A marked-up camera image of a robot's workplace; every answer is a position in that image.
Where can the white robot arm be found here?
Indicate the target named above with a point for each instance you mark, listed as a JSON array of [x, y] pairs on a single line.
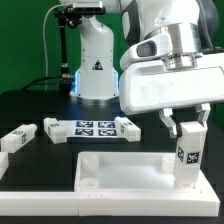
[[144, 19]]

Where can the fiducial marker sheet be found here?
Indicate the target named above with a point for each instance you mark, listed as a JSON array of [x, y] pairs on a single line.
[[89, 129]]

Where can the white L-shaped fence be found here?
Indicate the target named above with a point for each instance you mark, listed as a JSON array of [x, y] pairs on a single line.
[[102, 204]]

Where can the camera on stand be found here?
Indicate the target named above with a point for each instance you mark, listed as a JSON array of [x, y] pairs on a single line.
[[92, 7]]

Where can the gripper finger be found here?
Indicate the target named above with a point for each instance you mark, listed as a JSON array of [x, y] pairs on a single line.
[[203, 111], [165, 116]]

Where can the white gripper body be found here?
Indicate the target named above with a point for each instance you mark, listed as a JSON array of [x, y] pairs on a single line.
[[148, 85]]

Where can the white desk top tray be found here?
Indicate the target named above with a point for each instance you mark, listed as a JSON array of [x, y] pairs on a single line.
[[135, 172]]

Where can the black camera stand pole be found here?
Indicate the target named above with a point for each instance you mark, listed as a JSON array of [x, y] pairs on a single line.
[[65, 19]]

